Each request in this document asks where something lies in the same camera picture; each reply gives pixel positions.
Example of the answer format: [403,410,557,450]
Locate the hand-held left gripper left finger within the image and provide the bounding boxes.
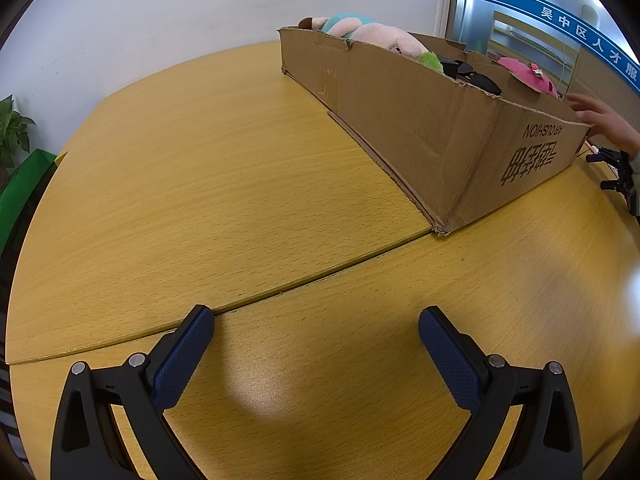
[50,304,216,480]

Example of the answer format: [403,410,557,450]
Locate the pink pig plush teal outfit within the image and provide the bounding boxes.
[298,13,433,62]

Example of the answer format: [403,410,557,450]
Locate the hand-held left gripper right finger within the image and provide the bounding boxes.
[419,305,585,480]

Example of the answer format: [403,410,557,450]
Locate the wooden desktop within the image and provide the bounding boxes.
[5,40,640,480]

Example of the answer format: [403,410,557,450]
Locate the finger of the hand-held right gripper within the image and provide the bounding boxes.
[586,147,630,167]
[601,172,632,196]

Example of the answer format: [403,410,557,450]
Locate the black sunglasses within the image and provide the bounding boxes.
[440,59,502,96]

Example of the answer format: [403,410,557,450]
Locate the glass partition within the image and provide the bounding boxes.
[447,0,640,111]

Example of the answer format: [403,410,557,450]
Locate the bright pink plush toy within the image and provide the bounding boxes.
[497,56,561,98]

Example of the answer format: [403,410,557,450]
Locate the large potted green plant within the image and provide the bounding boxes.
[0,94,37,171]

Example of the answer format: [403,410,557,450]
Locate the person's right hand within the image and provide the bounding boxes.
[567,92,640,151]

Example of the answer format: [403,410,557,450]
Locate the brown cardboard box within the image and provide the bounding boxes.
[277,26,593,237]

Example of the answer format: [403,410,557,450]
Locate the white door frame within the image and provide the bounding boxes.
[434,0,453,41]

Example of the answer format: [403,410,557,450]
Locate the blue banner on glass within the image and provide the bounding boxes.
[462,0,640,91]

